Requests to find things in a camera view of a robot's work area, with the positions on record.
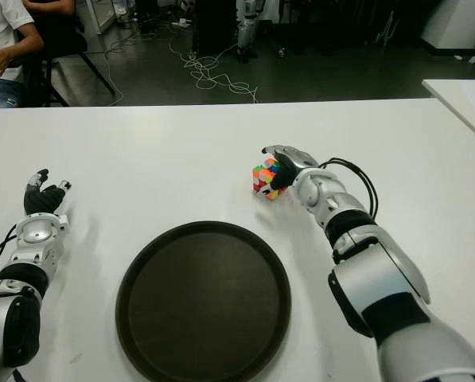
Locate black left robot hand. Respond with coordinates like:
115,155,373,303
23,168,72,218

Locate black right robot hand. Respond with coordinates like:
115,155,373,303
260,145,320,191

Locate multicoloured Rubik's cube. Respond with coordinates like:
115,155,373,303
251,158,289,201

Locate dark brown round plate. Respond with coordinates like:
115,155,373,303
115,220,293,382

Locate black chair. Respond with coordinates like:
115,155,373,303
6,27,117,108

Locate silver humanoid robot legs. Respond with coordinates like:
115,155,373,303
236,0,262,64

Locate black cabinet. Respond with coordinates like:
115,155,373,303
192,0,238,55

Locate person in black shirt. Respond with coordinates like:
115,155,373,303
23,0,89,57

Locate white side table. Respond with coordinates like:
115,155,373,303
421,78,475,148

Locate white cabinet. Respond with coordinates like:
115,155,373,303
76,0,117,36

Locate white machine housing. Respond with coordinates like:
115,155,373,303
419,0,475,51

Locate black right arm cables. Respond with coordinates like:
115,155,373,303
318,158,380,220

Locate tangled white floor cable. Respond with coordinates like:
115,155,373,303
169,29,259,105

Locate thin white floor cable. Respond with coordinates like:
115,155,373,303
101,33,158,105

